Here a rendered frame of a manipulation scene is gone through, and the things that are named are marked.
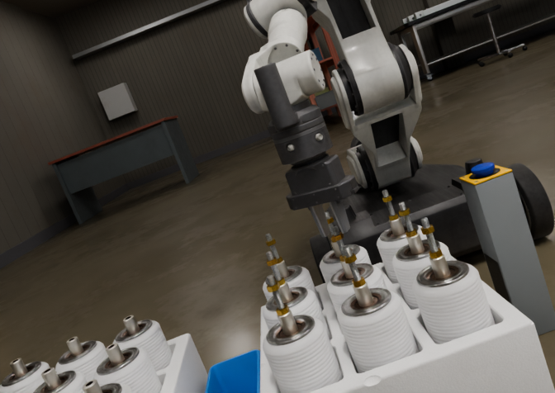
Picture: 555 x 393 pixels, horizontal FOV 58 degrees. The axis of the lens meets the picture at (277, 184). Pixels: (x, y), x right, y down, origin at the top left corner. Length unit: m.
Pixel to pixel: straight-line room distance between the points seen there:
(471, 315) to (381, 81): 0.63
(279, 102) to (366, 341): 0.36
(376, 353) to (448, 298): 0.13
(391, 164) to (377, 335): 0.79
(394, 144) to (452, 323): 0.79
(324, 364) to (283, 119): 0.36
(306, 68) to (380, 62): 0.47
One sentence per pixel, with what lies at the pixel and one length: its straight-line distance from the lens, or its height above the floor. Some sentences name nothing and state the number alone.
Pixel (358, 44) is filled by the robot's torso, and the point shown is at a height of 0.62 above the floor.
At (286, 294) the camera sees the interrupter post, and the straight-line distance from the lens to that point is 0.86.
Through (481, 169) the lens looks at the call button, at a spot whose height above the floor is 0.33.
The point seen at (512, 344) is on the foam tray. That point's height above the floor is 0.16.
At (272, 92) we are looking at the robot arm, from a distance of 0.74.
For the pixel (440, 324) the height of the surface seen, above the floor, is 0.20.
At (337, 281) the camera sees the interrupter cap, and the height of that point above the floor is 0.25.
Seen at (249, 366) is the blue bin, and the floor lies 0.09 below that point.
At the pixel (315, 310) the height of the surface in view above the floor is 0.23.
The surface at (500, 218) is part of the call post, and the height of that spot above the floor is 0.24.
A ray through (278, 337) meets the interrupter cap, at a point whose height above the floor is 0.25.
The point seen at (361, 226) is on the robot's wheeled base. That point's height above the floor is 0.20.
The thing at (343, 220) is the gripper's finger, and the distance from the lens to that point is 0.83.
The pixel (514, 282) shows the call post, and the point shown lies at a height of 0.12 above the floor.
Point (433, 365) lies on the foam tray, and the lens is 0.74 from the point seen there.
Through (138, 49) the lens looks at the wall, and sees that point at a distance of 9.06.
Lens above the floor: 0.57
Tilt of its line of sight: 9 degrees down
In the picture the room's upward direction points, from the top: 21 degrees counter-clockwise
